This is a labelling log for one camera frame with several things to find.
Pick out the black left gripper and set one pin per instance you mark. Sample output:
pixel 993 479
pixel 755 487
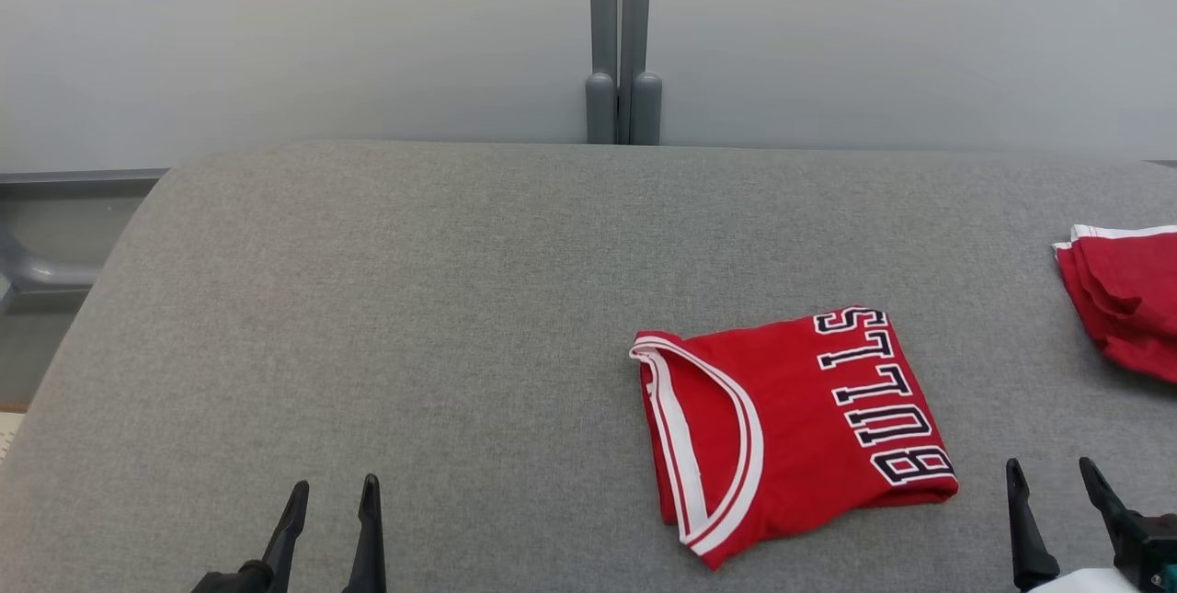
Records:
pixel 234 580

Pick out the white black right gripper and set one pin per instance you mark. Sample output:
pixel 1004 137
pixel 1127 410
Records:
pixel 1149 542

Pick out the red jersey white trim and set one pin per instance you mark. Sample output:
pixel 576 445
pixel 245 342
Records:
pixel 1131 308

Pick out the red Bulls jersey white sleeves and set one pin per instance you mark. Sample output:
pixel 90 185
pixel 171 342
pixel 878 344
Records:
pixel 791 427

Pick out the cream perforated laundry basket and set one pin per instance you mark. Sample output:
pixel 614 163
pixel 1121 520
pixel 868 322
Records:
pixel 7 432

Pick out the grey curved tube foot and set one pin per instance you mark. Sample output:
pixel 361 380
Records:
pixel 55 274

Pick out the grey partition post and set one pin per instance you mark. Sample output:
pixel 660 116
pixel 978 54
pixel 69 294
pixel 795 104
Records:
pixel 604 5

